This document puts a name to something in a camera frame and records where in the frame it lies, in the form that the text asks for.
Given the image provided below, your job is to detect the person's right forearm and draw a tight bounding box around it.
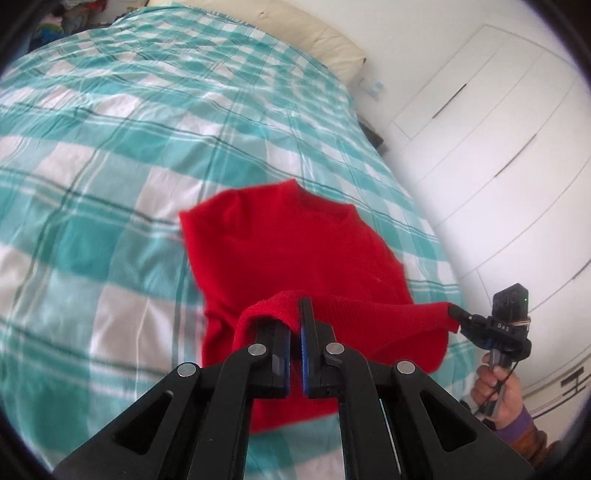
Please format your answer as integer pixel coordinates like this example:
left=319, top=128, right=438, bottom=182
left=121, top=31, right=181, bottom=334
left=493, top=405, right=563, bottom=468

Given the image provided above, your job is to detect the white wall socket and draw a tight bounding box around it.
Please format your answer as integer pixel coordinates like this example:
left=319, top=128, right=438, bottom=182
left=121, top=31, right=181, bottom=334
left=359, top=76, right=387, bottom=101

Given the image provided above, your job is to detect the red knitted sweater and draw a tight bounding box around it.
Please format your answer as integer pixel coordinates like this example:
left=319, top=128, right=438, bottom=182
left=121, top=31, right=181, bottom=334
left=179, top=180, right=461, bottom=435

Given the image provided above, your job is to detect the person's right hand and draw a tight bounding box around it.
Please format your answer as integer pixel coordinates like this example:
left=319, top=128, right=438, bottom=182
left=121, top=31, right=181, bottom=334
left=470, top=352, right=526, bottom=431

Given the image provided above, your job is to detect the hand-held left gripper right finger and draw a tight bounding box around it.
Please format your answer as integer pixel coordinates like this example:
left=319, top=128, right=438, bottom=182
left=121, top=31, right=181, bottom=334
left=298, top=297, right=537, bottom=480

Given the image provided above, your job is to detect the white wardrobe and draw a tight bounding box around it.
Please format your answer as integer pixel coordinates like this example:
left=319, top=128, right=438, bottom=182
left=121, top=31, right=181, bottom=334
left=382, top=23, right=591, bottom=418

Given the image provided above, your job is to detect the teal white plaid blanket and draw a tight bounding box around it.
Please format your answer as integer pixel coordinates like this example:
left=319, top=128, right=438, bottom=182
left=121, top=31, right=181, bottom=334
left=0, top=4, right=480, bottom=477

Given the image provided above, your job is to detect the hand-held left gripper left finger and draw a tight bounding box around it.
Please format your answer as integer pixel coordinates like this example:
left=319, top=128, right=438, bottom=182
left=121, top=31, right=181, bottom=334
left=53, top=318, right=293, bottom=480

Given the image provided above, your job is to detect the pile of mixed clothes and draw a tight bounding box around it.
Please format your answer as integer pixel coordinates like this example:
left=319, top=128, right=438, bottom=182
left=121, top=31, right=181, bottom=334
left=28, top=0, right=149, bottom=52

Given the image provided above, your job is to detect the cream pillow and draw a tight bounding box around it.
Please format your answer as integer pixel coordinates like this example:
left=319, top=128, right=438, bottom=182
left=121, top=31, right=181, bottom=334
left=147, top=0, right=368, bottom=85

